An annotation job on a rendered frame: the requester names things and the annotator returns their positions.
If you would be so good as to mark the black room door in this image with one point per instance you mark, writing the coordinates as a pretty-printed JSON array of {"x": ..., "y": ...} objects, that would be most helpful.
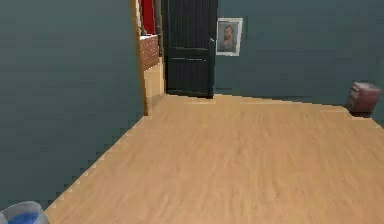
[{"x": 188, "y": 46}]

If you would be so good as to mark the brown chest of drawers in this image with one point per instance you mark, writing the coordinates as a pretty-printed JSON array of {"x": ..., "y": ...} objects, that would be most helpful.
[{"x": 149, "y": 51}]

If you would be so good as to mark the white framed portrait picture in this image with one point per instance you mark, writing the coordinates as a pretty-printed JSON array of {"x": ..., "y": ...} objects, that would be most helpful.
[{"x": 229, "y": 36}]

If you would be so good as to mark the red curtain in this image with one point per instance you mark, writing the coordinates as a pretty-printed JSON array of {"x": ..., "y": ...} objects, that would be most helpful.
[{"x": 147, "y": 16}]

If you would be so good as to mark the dark red box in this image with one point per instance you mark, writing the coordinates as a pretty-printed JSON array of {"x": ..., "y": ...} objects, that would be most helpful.
[{"x": 363, "y": 96}]

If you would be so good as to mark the grey bin with blue inside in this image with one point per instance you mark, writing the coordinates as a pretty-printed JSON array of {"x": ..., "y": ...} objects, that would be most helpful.
[{"x": 23, "y": 215}]

